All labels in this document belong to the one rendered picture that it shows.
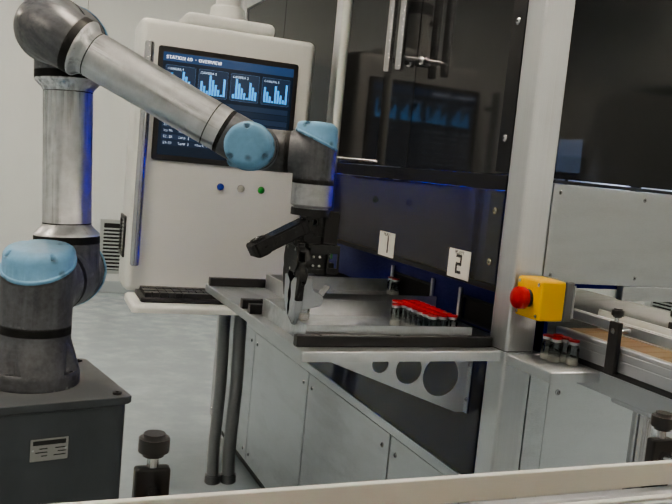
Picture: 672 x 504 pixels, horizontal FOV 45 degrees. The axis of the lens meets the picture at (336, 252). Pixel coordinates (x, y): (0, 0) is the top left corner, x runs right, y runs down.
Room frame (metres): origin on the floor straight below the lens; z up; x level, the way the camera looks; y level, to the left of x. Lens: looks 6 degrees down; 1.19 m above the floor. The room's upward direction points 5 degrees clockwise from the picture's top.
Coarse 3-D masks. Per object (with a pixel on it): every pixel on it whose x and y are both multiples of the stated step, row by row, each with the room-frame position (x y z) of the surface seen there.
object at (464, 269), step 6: (450, 252) 1.69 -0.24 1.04; (456, 252) 1.66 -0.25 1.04; (462, 252) 1.64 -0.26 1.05; (468, 252) 1.62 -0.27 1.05; (450, 258) 1.68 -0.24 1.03; (456, 258) 1.66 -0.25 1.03; (462, 258) 1.64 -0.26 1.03; (468, 258) 1.62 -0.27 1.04; (450, 264) 1.68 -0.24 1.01; (462, 264) 1.64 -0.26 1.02; (468, 264) 1.62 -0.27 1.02; (450, 270) 1.68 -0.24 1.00; (462, 270) 1.63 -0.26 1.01; (468, 270) 1.61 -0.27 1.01; (456, 276) 1.65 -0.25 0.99; (462, 276) 1.63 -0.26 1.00; (468, 276) 1.61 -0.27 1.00
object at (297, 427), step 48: (288, 384) 2.51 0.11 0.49; (336, 384) 2.17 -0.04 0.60; (576, 384) 1.55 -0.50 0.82; (240, 432) 2.94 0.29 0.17; (288, 432) 2.48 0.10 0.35; (336, 432) 2.14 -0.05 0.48; (384, 432) 1.88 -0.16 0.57; (528, 432) 1.50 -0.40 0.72; (576, 432) 1.55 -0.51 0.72; (624, 432) 1.60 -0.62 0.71; (288, 480) 2.44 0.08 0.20; (336, 480) 2.11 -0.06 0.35
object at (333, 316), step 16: (272, 304) 1.57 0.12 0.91; (336, 304) 1.68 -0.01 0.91; (352, 304) 1.70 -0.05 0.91; (368, 304) 1.71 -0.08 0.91; (384, 304) 1.73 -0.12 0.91; (272, 320) 1.56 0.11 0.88; (288, 320) 1.47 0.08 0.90; (304, 320) 1.60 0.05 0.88; (320, 320) 1.61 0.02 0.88; (336, 320) 1.63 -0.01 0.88; (352, 320) 1.65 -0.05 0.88; (368, 320) 1.66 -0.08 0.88; (384, 320) 1.68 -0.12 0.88
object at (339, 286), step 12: (276, 276) 1.99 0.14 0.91; (312, 276) 2.03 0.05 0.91; (324, 276) 2.04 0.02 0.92; (276, 288) 1.90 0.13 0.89; (336, 288) 2.05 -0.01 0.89; (348, 288) 2.07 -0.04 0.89; (360, 288) 2.08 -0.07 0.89; (372, 288) 2.09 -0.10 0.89; (384, 288) 2.11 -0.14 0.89; (360, 300) 1.80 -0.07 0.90; (372, 300) 1.81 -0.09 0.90; (384, 300) 1.82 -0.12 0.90; (420, 300) 1.86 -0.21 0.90; (432, 300) 1.87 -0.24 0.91
